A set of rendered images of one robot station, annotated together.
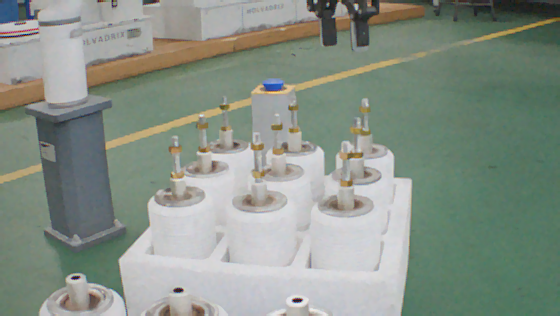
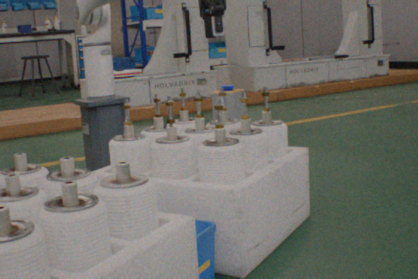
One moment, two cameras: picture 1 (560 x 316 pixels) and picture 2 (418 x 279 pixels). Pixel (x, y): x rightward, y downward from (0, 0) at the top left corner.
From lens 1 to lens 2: 0.41 m
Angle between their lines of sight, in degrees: 22
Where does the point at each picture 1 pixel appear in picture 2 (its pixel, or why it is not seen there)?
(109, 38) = (183, 83)
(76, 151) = (102, 127)
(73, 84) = (103, 85)
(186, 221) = (127, 150)
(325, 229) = (201, 154)
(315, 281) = (191, 187)
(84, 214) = not seen: hidden behind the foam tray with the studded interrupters
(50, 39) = (88, 54)
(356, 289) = (216, 195)
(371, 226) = (231, 154)
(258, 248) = (164, 167)
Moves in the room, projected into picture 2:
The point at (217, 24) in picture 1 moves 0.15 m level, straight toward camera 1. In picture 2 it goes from (266, 80) to (264, 82)
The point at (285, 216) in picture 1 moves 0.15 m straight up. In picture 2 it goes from (182, 147) to (177, 74)
